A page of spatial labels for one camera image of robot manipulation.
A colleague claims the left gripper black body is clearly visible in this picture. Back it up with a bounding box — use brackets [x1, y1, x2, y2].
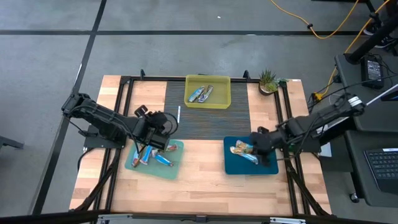
[133, 105, 172, 151]

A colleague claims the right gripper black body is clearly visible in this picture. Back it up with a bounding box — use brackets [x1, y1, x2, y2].
[249, 126, 282, 156]

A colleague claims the beige green granola bar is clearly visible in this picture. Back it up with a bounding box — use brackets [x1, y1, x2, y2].
[241, 152, 260, 166]

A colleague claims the silver blue granola bar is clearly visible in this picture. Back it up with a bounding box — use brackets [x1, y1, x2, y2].
[187, 85, 206, 104]

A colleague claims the silver purple granola bar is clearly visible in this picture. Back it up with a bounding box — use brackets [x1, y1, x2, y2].
[198, 84, 215, 104]

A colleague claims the dark blue tray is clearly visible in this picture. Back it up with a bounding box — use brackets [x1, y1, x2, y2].
[223, 136, 280, 176]

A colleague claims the translucent green tray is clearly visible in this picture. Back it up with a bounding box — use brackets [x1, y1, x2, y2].
[124, 132, 185, 181]

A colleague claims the dark striped table mat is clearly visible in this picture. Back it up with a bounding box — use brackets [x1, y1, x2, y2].
[162, 80, 252, 141]

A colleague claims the small succulent in pot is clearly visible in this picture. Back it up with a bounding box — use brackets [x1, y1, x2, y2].
[257, 68, 290, 96]

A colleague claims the translucent yellow tray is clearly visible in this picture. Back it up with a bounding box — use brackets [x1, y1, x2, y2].
[183, 74, 232, 110]

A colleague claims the dark grey side desk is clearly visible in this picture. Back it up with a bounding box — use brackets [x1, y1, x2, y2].
[334, 52, 398, 208]

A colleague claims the black keyboard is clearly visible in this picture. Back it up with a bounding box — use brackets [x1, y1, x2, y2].
[363, 147, 398, 195]

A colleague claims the black power adapter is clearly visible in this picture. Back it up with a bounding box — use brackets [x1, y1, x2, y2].
[360, 55, 385, 90]

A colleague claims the grey furniture leg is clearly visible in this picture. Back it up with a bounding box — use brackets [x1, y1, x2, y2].
[0, 135, 25, 151]

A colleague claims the black stand leg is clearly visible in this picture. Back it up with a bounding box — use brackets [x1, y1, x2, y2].
[344, 12, 398, 65]

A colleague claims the black aluminium table frame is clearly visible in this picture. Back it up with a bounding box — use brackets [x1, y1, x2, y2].
[70, 68, 333, 218]

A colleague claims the yellow extension cable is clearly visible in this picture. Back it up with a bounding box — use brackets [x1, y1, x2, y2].
[313, 0, 391, 101]
[269, 0, 361, 40]

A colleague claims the black camera frame bar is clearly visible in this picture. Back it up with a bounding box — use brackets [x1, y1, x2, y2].
[0, 210, 398, 224]

